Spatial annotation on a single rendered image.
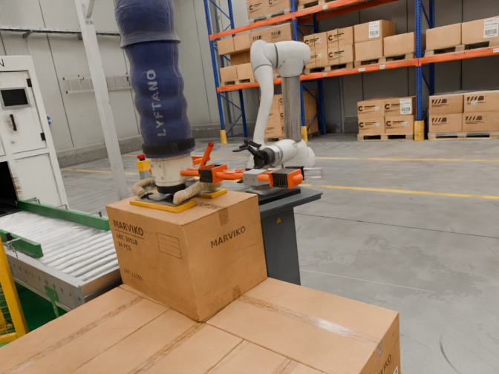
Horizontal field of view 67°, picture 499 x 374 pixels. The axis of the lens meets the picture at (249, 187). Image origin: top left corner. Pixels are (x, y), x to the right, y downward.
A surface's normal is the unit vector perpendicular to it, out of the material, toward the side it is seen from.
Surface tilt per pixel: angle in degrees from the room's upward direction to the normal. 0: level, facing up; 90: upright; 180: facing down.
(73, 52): 90
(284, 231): 90
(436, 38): 90
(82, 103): 90
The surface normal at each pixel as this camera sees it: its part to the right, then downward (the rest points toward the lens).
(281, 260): 0.52, 0.14
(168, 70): 0.56, -0.10
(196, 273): 0.72, 0.08
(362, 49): -0.64, 0.25
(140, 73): -0.29, 0.04
